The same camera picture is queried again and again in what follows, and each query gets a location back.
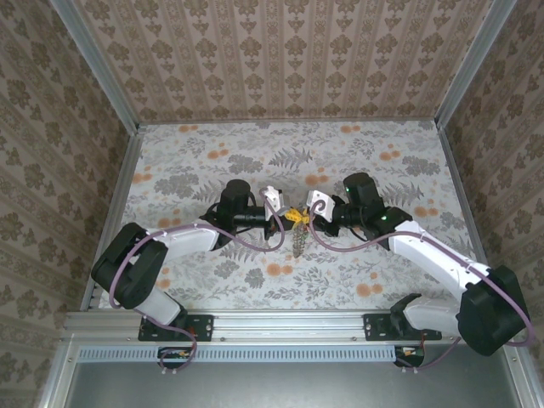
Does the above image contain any chain of silver keyrings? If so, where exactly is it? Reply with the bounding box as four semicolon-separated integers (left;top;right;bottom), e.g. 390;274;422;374
291;220;309;259

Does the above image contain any grey metal shelf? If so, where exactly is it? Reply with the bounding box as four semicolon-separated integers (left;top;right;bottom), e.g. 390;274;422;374
40;360;526;408

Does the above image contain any black wiring connector box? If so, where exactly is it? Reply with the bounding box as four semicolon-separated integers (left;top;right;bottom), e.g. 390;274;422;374
393;344;426;367
157;346;193;370

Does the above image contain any aluminium side rail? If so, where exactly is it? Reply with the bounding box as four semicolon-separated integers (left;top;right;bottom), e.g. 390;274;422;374
80;125;145;315
436;122;501;301

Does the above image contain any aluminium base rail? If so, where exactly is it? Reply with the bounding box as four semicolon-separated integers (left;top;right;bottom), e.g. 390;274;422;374
63;309;447;344

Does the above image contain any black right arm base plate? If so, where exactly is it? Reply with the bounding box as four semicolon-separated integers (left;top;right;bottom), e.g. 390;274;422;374
363;313;441;342

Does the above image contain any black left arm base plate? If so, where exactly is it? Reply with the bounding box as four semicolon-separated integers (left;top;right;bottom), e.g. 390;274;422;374
138;313;214;342

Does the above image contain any slotted grey cable duct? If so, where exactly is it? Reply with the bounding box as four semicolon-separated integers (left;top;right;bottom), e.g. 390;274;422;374
78;344;399;364

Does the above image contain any short purple cable loop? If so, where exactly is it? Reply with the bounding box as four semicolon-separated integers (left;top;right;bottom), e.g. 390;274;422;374
394;337;462;376
144;325;199;377

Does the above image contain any aluminium corner post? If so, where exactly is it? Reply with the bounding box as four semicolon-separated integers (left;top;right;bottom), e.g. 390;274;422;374
48;0;141;131
433;0;518;128

